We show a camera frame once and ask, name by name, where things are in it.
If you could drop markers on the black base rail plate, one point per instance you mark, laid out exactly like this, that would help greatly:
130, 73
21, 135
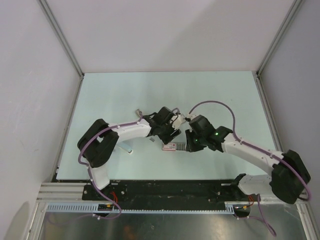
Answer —
170, 195

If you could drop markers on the left aluminium corner post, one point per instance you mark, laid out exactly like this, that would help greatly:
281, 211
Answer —
52, 20

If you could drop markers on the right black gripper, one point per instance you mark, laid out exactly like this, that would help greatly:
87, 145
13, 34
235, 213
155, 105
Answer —
190, 147

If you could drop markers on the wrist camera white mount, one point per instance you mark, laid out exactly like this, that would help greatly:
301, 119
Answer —
189, 117
178, 121

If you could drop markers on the right aluminium corner post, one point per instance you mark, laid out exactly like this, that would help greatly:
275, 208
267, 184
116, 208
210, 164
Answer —
284, 27

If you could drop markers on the aluminium corner post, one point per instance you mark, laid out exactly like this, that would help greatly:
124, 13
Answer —
52, 20
284, 27

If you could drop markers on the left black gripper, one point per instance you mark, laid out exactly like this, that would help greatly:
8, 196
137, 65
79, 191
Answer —
167, 137

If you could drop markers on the light blue stapler cover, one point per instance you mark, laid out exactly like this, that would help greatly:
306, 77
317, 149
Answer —
125, 147

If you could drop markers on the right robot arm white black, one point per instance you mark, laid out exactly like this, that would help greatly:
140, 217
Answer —
285, 174

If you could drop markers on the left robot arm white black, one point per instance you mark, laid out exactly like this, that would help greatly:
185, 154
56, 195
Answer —
99, 141

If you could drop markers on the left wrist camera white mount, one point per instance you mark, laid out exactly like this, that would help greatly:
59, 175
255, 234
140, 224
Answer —
178, 121

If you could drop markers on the aluminium front frame rail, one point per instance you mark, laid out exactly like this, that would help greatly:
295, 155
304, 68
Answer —
60, 192

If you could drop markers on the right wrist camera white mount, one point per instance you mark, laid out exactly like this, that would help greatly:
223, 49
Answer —
189, 117

